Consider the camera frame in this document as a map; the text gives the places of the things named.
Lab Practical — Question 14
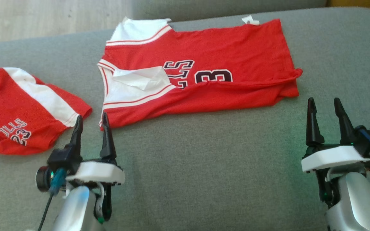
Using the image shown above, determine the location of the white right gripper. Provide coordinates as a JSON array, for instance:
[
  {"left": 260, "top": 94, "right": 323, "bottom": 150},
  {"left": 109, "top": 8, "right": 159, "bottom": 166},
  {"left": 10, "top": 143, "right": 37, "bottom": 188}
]
[{"left": 301, "top": 98, "right": 370, "bottom": 174}]

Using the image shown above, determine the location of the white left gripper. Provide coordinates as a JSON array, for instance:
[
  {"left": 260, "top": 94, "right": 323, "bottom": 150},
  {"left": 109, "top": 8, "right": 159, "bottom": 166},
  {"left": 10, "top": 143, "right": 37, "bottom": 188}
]
[{"left": 64, "top": 112, "right": 125, "bottom": 186}]

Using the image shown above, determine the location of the red basketball jersey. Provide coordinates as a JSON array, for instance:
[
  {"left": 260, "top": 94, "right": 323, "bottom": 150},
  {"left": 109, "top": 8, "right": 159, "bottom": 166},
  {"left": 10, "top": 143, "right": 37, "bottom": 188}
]
[{"left": 97, "top": 15, "right": 303, "bottom": 131}]

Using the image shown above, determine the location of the large grey sofa seat cushion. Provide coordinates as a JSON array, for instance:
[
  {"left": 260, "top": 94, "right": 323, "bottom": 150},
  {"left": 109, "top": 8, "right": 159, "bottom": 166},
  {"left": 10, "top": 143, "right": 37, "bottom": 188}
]
[{"left": 0, "top": 7, "right": 370, "bottom": 231}]

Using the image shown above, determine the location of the wide yellow sofa back cushion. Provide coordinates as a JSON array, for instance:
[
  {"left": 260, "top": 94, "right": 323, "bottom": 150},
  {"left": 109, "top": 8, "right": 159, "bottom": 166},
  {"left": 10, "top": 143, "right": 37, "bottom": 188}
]
[{"left": 326, "top": 0, "right": 370, "bottom": 16}]

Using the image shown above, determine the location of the left cable with teal plug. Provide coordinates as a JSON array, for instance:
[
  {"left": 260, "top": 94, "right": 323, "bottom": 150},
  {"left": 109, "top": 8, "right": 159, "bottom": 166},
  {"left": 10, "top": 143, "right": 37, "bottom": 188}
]
[{"left": 37, "top": 168, "right": 67, "bottom": 231}]

